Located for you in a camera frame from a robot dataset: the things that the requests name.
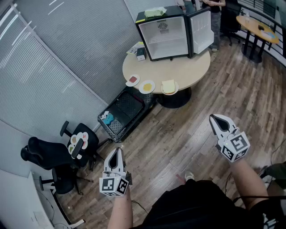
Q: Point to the black mini fridge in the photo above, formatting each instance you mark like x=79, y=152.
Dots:
x=165, y=33

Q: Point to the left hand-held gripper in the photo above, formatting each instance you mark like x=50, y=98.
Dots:
x=111, y=184

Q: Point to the crumpled white paper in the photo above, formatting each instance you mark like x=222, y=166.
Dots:
x=104, y=114

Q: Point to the small black item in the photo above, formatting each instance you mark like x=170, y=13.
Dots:
x=261, y=27

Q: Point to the black table pedestal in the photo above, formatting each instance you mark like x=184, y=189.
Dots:
x=176, y=100

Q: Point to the person's left forearm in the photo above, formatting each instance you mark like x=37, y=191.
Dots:
x=120, y=212

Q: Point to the white round plate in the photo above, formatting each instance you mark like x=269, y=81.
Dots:
x=137, y=78
x=141, y=88
x=176, y=89

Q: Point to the person's light shoe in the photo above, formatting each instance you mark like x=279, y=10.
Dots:
x=189, y=175

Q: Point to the black office chair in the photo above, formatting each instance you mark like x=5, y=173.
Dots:
x=51, y=156

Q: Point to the green wet wipes pack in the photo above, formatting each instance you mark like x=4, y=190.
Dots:
x=155, y=11

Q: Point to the black metal railing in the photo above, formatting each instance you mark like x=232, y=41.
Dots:
x=277, y=29

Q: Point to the person's right forearm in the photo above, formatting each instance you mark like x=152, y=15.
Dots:
x=248, y=181

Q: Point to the blue and white packet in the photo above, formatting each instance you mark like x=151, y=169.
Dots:
x=268, y=34

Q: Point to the black swivel chair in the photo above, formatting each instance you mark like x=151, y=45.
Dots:
x=231, y=20

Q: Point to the person's black clothing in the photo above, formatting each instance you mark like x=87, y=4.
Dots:
x=190, y=205

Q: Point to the white and yellow booklet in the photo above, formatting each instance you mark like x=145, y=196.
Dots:
x=133, y=48

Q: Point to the orange round table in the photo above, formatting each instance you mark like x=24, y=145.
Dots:
x=254, y=28

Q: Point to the black utility cart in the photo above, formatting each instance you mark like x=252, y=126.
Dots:
x=127, y=107

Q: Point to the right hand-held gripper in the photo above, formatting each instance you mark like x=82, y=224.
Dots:
x=236, y=145

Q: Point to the bread slice food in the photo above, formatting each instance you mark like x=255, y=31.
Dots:
x=167, y=86

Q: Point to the dark green box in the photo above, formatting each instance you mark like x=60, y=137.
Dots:
x=140, y=53

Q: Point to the small white cup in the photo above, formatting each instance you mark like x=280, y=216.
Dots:
x=247, y=17

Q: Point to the blue cloth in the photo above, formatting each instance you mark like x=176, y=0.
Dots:
x=108, y=118

